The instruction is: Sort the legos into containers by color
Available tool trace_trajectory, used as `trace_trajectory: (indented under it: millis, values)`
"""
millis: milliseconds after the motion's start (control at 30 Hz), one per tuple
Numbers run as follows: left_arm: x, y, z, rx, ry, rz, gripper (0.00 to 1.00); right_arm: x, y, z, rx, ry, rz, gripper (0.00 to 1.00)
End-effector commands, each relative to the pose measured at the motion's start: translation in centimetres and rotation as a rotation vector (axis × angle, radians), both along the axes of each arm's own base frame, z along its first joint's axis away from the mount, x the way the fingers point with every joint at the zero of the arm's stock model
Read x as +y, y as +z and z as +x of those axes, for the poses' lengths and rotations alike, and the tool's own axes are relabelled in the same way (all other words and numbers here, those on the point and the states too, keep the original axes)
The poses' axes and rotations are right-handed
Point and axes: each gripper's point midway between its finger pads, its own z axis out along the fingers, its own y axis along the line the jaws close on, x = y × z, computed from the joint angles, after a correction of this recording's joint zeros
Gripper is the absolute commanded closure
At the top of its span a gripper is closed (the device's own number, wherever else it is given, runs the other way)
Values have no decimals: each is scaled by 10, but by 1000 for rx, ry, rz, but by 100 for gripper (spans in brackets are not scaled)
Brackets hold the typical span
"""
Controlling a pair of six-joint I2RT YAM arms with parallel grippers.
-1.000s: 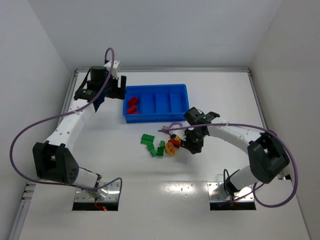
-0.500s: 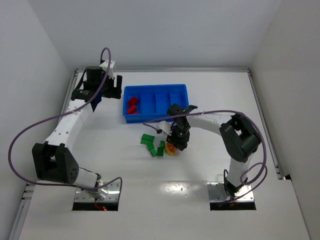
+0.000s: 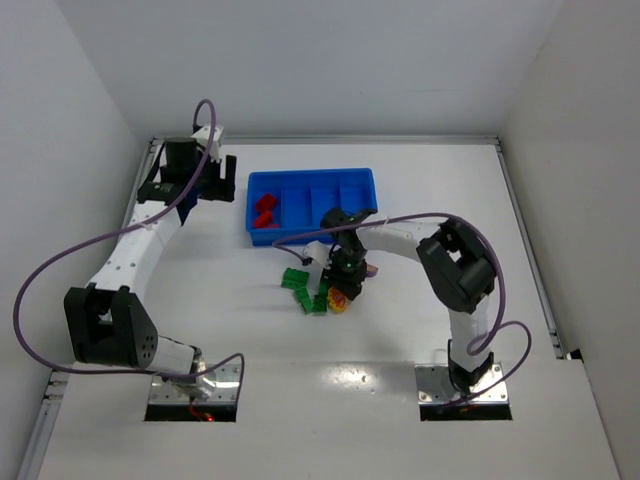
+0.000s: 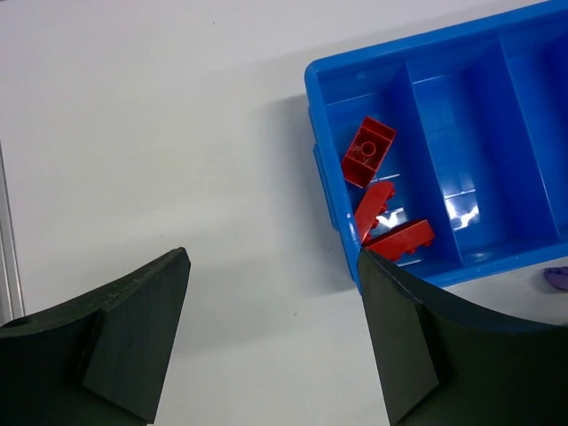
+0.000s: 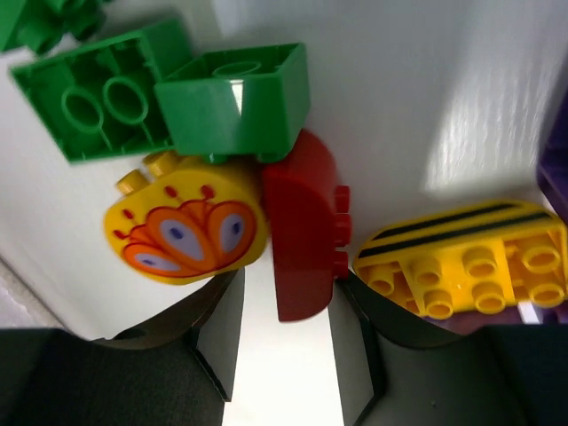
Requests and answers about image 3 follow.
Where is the yellow butterfly lego brick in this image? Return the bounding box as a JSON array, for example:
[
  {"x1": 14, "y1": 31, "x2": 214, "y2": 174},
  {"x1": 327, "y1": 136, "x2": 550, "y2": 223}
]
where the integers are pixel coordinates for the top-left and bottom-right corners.
[{"x1": 327, "y1": 287, "x2": 349, "y2": 314}]

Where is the small red lego brick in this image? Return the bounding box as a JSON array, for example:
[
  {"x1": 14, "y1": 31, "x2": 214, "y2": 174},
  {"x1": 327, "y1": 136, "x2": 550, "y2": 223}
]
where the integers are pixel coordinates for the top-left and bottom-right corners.
[{"x1": 252, "y1": 210, "x2": 275, "y2": 229}]

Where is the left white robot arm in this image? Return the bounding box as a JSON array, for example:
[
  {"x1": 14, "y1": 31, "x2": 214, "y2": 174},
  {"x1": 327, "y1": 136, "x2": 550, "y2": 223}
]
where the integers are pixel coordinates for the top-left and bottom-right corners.
[{"x1": 64, "y1": 125, "x2": 237, "y2": 382}]

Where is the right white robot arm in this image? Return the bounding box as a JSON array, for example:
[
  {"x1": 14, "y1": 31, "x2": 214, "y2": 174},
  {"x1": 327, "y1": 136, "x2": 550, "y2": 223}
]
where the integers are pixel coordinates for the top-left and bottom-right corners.
[{"x1": 320, "y1": 207, "x2": 505, "y2": 397}]

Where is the green square lego brick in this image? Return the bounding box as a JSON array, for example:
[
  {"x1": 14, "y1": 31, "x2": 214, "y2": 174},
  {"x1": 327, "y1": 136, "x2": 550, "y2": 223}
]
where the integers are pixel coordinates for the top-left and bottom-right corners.
[{"x1": 312, "y1": 292, "x2": 328, "y2": 315}]

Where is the large green lego plate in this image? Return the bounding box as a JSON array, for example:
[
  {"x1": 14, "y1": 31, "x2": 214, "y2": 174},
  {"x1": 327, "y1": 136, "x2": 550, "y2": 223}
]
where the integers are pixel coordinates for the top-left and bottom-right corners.
[{"x1": 280, "y1": 268, "x2": 310, "y2": 290}]

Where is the blue divided plastic tray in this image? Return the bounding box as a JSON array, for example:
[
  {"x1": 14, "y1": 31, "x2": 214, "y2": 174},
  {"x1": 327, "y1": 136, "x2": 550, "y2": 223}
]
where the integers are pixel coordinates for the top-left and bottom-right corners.
[{"x1": 245, "y1": 168, "x2": 378, "y2": 247}]

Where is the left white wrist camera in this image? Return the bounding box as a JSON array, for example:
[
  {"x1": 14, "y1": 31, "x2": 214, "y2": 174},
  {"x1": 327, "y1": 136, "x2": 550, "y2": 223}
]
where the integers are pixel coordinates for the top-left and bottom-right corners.
[{"x1": 191, "y1": 124, "x2": 225, "y2": 159}]

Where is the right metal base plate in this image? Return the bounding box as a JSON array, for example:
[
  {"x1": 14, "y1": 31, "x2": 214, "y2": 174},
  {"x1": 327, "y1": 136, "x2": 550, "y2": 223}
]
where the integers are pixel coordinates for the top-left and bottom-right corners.
[{"x1": 414, "y1": 363, "x2": 510, "y2": 405}]

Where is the metal base plate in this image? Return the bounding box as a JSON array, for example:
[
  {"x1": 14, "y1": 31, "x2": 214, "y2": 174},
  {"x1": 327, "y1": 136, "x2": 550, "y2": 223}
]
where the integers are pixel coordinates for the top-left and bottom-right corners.
[
  {"x1": 148, "y1": 362, "x2": 242, "y2": 406},
  {"x1": 414, "y1": 363, "x2": 510, "y2": 405}
]

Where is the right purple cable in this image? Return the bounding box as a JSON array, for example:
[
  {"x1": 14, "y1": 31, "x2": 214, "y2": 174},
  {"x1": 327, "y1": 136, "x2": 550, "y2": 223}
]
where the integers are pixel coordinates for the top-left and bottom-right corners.
[{"x1": 272, "y1": 213, "x2": 532, "y2": 406}]

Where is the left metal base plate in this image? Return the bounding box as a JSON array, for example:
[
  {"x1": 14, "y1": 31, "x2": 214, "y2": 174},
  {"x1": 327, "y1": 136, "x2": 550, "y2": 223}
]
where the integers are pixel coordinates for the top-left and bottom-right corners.
[{"x1": 148, "y1": 362, "x2": 242, "y2": 406}]

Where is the aluminium frame rail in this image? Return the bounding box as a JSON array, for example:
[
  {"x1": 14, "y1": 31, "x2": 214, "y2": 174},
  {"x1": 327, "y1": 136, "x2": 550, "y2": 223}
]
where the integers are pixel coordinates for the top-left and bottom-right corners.
[{"x1": 14, "y1": 139, "x2": 156, "y2": 480}]

